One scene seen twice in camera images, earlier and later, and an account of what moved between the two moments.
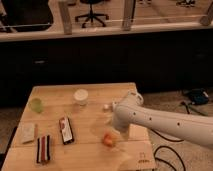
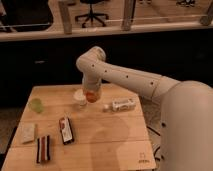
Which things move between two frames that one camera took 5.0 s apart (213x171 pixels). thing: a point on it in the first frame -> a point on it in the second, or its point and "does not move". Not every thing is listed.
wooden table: (72, 128) does not move
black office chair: (91, 15) does not move
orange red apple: (107, 140) -> (91, 96)
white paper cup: (81, 96) does not move
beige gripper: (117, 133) -> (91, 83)
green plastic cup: (36, 105) does not move
